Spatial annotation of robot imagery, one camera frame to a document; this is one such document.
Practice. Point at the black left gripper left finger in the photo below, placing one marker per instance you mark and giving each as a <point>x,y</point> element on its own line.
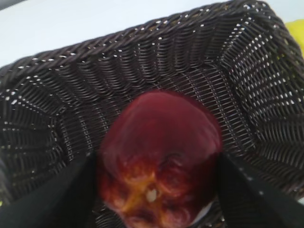
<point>63,202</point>

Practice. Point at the black wicker basket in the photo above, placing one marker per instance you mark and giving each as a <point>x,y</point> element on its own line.
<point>236,57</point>

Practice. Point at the yellow lemon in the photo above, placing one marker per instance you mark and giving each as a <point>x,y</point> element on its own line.
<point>296,29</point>

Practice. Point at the red apple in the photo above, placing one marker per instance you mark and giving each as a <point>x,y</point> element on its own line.
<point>157,164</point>

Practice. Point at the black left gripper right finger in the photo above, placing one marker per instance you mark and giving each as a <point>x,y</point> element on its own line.
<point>247,201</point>

